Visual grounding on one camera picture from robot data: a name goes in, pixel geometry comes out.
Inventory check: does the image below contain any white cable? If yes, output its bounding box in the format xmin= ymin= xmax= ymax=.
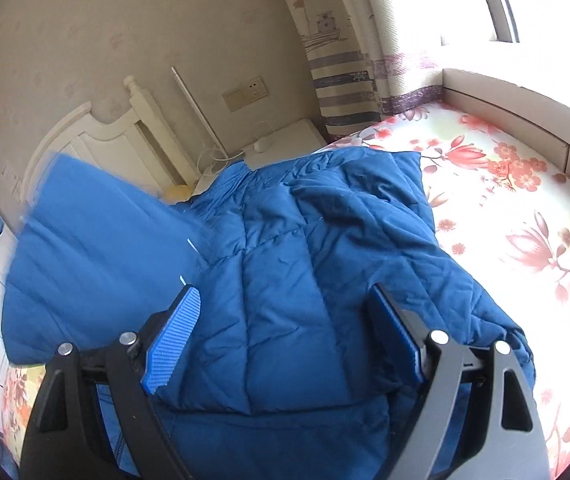
xmin=197 ymin=146 xmax=247 ymax=177

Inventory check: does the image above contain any yellow pillow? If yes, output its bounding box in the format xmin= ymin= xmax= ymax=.
xmin=162 ymin=185 xmax=194 ymax=205

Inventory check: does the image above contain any beige padded window ledge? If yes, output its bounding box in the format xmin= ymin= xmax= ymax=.
xmin=442 ymin=67 xmax=570 ymax=196

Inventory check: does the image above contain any printed striped curtain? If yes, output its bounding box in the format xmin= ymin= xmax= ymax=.
xmin=267 ymin=0 xmax=447 ymax=138

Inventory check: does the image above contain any white pole lamp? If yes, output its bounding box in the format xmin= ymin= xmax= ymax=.
xmin=171 ymin=66 xmax=229 ymax=159

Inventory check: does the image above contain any white nightstand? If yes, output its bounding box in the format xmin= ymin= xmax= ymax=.
xmin=195 ymin=119 xmax=327 ymax=196

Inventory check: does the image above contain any blue down jacket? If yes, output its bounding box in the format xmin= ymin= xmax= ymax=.
xmin=2 ymin=150 xmax=538 ymax=480

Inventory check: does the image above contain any beige wall socket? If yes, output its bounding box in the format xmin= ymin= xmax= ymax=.
xmin=222 ymin=76 xmax=269 ymax=112

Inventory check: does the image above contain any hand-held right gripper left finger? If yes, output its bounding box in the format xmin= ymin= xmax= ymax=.
xmin=20 ymin=284 xmax=202 ymax=480

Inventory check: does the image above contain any white wooden headboard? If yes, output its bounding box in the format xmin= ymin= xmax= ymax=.
xmin=20 ymin=76 xmax=201 ymax=211

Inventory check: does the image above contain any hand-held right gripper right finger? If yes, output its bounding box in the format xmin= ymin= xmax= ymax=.
xmin=368 ymin=283 xmax=552 ymax=480

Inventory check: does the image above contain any floral bedsheet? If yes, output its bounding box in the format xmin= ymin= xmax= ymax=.
xmin=0 ymin=102 xmax=570 ymax=480

